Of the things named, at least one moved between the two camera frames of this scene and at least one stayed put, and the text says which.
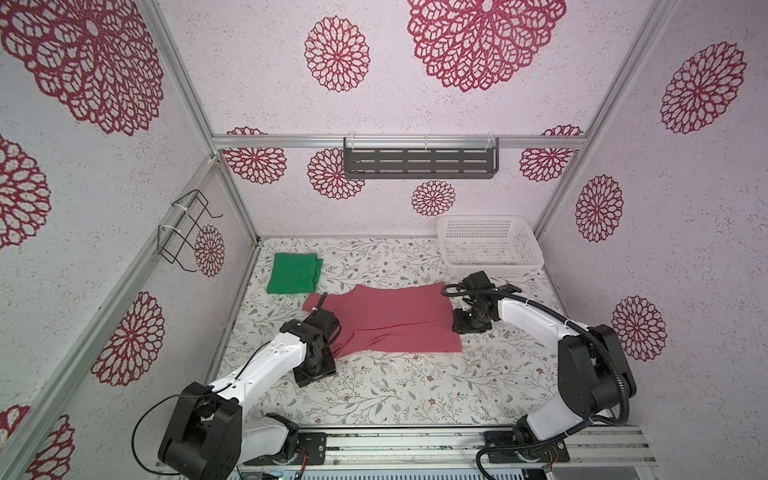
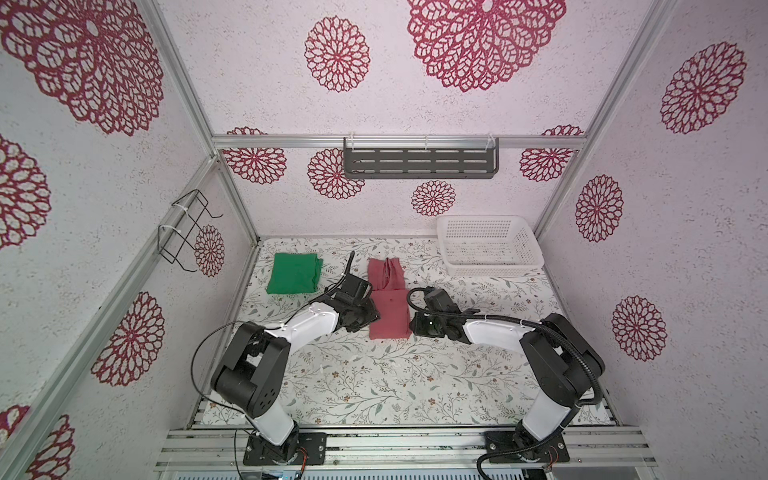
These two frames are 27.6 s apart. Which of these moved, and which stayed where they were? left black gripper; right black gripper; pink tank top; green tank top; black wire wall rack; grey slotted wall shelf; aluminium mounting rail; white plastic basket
Moved: pink tank top; right black gripper; left black gripper
Stayed: green tank top; white plastic basket; aluminium mounting rail; grey slotted wall shelf; black wire wall rack
